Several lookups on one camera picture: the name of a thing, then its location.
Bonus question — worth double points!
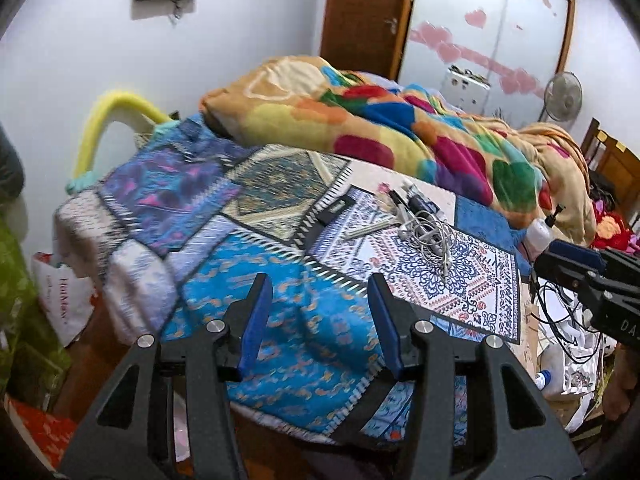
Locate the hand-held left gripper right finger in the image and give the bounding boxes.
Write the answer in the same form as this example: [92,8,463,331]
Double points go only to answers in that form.
[362,273,586,480]

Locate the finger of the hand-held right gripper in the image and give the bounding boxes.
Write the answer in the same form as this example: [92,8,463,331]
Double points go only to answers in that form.
[536,253,640,311]
[549,239,640,275]

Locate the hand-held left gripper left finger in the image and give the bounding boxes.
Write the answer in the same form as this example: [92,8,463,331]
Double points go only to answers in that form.
[55,273,274,480]

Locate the grey cables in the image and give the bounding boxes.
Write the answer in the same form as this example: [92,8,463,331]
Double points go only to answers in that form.
[397,209,459,282]

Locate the silver pen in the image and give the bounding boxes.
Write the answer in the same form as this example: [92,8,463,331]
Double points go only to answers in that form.
[349,221,397,240]

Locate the small black gadget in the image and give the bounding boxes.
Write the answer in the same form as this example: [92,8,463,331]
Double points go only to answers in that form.
[387,185,442,222]

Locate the black device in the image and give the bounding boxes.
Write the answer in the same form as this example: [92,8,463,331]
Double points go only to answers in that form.
[314,199,354,227]

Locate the white plastic bottle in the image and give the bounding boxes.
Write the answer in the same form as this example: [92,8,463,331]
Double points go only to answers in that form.
[524,204,566,262]

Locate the red plush toy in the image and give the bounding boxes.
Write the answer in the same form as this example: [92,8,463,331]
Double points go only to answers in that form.
[592,209,640,252]

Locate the patchwork print bed cover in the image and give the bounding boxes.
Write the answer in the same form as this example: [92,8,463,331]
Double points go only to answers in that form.
[52,114,527,442]

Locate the white printed plastic bag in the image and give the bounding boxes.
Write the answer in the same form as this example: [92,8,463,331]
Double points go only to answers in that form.
[540,305,618,403]

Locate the blue towel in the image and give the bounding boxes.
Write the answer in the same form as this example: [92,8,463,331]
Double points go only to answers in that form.
[454,194,532,263]

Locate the brown wooden chair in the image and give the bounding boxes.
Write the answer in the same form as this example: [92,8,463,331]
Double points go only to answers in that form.
[580,117,640,202]

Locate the standing electric fan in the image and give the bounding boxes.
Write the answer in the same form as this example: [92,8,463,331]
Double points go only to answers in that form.
[542,72,584,124]

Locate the white shopping bag red print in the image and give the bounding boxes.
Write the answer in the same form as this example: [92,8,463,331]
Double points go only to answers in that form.
[31,251,97,347]

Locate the colourful heart print blanket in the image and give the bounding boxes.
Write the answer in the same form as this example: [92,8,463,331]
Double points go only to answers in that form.
[200,55,598,247]

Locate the green patterned cloth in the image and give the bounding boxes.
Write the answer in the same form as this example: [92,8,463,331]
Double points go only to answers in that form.
[0,209,72,398]

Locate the red patterned box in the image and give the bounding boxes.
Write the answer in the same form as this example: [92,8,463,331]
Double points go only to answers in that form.
[4,394,80,472]

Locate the wardrobe with pink heart stickers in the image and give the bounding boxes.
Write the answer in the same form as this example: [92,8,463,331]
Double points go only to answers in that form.
[399,0,577,128]

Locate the dark grey cloth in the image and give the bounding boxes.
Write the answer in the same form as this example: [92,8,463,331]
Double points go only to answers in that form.
[0,124,27,207]

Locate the brown wooden door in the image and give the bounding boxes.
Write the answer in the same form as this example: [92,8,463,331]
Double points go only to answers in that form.
[319,0,419,77]

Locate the black loose cables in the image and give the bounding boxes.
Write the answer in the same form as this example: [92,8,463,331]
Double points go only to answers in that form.
[529,269,607,363]

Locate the yellow foam padded bed rail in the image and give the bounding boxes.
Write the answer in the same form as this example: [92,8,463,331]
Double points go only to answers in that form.
[66,89,173,195]

